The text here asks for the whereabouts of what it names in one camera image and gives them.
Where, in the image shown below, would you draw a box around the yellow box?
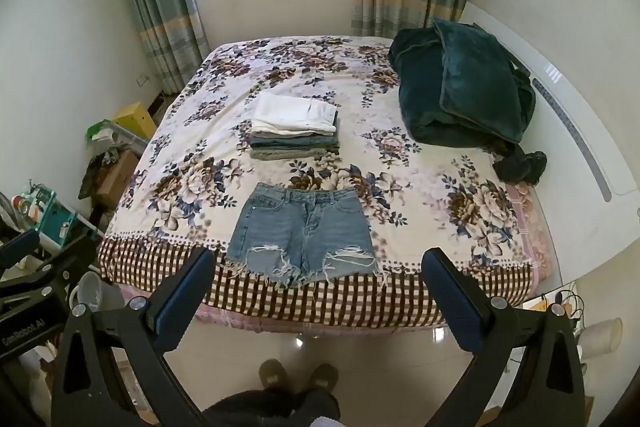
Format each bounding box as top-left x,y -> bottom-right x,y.
112,102 -> 157,140

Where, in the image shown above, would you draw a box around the brown cardboard box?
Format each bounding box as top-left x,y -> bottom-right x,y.
96,150 -> 139,210

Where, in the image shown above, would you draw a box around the white folded pants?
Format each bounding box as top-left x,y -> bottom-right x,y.
250,92 -> 337,135

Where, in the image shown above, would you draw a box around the blue denim shorts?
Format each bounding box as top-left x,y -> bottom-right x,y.
226,183 -> 381,287

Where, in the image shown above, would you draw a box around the teal storage rack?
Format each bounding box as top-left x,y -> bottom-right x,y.
11,184 -> 104,254

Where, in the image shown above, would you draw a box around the left dark slipper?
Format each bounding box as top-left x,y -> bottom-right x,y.
258,359 -> 288,389

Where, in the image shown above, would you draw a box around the white headboard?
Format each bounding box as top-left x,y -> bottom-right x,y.
461,3 -> 639,291

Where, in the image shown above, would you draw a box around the dark slipper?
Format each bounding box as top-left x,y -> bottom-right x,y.
258,359 -> 288,389
306,363 -> 340,393

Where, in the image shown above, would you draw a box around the white bedside lamp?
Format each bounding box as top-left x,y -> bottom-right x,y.
577,317 -> 624,361

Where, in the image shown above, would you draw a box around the white bucket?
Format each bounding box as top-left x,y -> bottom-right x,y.
68,271 -> 125,312

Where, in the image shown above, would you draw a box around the right dark slipper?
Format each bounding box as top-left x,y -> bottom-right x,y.
306,363 -> 340,393

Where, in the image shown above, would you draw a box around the dark green plush blanket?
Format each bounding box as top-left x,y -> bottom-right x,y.
388,17 -> 548,185

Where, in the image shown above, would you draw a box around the floral bed blanket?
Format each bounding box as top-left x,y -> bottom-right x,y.
98,36 -> 555,334

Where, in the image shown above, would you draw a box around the green and white bag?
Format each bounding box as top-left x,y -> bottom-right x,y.
85,119 -> 125,156

